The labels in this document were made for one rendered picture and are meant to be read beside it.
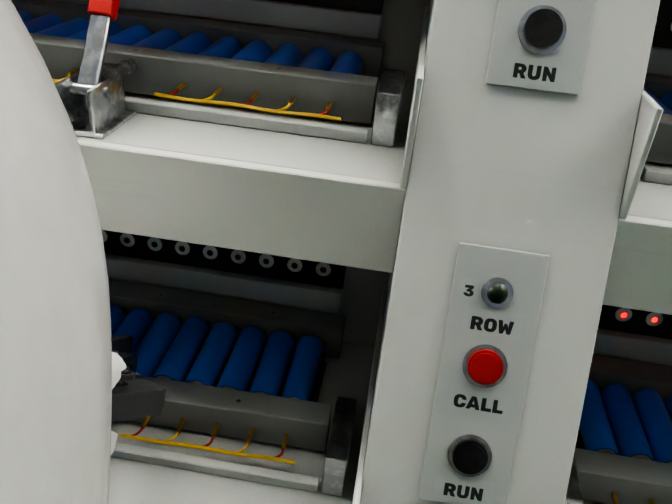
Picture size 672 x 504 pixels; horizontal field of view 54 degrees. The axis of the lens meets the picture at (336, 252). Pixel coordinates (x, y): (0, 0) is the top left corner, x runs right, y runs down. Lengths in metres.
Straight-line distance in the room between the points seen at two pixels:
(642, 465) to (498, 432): 0.13
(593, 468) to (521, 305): 0.13
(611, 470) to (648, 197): 0.16
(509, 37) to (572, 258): 0.10
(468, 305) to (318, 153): 0.10
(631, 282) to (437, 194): 0.10
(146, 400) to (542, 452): 0.18
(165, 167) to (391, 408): 0.15
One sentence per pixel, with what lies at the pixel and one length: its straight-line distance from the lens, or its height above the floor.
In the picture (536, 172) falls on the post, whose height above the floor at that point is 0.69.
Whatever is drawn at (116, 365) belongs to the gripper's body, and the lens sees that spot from 0.30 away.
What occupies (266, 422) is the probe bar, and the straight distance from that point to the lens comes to 0.40.
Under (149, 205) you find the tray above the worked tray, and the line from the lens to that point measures 0.33.
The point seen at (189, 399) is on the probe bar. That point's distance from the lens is 0.41.
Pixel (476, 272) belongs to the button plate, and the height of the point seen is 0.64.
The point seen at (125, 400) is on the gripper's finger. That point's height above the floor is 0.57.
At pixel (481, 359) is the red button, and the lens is 0.31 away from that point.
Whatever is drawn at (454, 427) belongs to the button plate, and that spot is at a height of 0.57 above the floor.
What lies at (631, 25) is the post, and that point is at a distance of 0.32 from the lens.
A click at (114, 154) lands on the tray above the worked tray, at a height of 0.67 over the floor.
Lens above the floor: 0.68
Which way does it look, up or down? 7 degrees down
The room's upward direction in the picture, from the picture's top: 8 degrees clockwise
